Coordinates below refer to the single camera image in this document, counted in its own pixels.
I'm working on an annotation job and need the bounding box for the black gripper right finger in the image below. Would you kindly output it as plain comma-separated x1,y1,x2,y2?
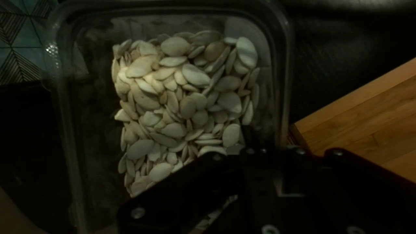
280,146,416,234

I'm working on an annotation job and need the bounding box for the wooden board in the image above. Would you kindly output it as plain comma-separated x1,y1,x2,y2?
289,58,416,186

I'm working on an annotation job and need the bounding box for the pumpkin seeds pile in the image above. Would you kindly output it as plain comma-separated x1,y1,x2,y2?
109,29,262,232

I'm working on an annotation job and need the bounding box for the clear plastic lunchbox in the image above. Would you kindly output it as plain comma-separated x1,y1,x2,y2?
44,0,297,234

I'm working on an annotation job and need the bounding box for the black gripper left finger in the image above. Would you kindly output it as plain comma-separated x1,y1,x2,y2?
116,124,280,234

